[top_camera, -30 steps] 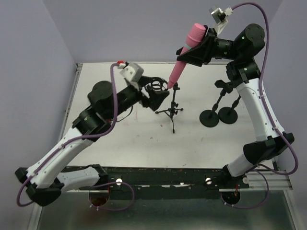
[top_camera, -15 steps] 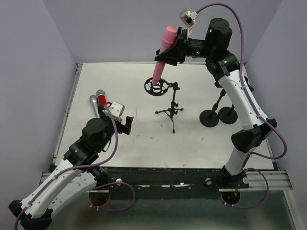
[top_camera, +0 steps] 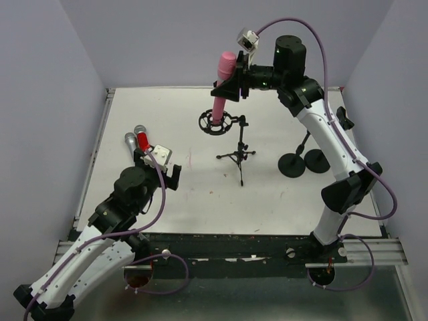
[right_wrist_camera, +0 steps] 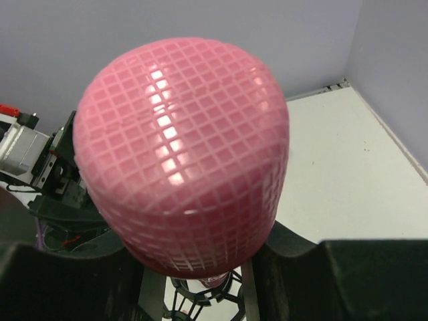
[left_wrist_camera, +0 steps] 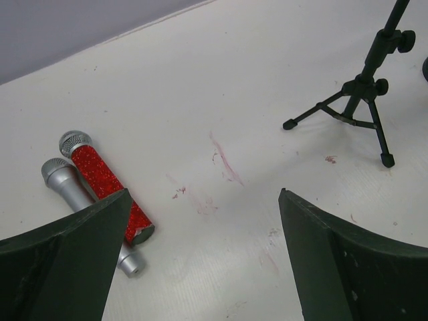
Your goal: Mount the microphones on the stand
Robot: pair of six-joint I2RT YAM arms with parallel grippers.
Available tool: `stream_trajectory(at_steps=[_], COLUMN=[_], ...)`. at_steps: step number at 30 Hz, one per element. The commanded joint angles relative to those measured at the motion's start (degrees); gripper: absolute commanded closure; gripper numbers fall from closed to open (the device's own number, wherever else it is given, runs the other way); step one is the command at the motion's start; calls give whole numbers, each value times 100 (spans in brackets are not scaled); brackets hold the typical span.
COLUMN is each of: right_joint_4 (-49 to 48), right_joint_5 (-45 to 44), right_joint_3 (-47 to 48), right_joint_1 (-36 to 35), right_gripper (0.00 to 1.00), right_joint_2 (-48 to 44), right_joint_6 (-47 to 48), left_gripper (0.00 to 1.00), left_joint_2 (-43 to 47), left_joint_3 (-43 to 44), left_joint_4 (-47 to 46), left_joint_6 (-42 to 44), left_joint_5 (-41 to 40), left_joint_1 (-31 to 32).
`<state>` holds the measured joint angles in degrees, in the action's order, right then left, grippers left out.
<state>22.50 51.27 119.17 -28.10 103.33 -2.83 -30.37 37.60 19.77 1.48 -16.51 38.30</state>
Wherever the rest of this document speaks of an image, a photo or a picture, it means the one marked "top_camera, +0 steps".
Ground black round base stand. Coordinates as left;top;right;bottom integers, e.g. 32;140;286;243
278;131;310;178
304;106;354;174

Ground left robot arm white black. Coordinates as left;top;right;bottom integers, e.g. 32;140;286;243
13;144;181;320

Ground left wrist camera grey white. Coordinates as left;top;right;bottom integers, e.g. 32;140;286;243
143;144;173;173

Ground black mounting base plate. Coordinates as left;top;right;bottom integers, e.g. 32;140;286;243
68;230;348;280

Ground pink microphone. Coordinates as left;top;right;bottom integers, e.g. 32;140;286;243
212;51;236;125

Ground silver microphone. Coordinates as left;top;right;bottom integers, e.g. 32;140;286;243
124;132;138;157

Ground aluminium rail frame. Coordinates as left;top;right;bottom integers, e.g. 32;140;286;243
36;87;409;321

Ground black tripod shock mount stand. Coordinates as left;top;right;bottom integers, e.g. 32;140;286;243
198;110;256;187

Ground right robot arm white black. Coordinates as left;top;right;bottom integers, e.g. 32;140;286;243
199;35;383;250

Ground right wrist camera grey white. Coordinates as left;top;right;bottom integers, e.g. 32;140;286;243
237;28;259;53

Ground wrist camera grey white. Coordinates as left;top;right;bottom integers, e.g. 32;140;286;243
143;144;173;173
237;28;259;53

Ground red glitter microphone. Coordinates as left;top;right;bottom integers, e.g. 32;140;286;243
134;124;151;151

